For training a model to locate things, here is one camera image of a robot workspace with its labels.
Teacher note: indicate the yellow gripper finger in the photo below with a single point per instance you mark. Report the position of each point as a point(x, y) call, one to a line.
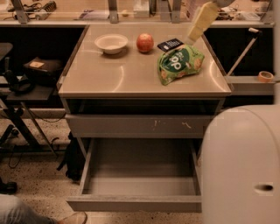
point(203, 17)

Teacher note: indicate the green rice chip bag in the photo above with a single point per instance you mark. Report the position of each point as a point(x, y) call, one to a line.
point(182, 61)

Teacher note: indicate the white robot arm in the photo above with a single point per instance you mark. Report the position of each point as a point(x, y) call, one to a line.
point(240, 172)

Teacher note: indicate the grey drawer cabinet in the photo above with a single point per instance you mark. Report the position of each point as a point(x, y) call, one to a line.
point(127, 83)

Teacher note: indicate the closed middle drawer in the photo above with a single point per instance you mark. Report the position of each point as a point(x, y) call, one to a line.
point(138, 126)

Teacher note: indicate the open bottom drawer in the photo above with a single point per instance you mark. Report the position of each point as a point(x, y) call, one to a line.
point(131, 175)

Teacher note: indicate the pink plastic bin stack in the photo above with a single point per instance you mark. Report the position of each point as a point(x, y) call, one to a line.
point(191, 7)

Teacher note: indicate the white stick tool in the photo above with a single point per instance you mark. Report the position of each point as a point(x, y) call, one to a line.
point(255, 34)

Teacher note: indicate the black calculator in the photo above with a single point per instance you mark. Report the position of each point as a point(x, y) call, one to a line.
point(170, 44)

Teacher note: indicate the red apple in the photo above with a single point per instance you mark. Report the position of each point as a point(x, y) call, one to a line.
point(144, 43)

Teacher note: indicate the tape roll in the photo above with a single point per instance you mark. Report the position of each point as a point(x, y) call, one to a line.
point(265, 76)

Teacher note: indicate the white bowl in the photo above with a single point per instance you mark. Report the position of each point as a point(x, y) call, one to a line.
point(111, 43)

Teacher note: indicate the black backpack on floor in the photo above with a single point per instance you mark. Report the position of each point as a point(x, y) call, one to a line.
point(73, 159)

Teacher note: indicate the black side table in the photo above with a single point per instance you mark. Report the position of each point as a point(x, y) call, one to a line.
point(23, 91)

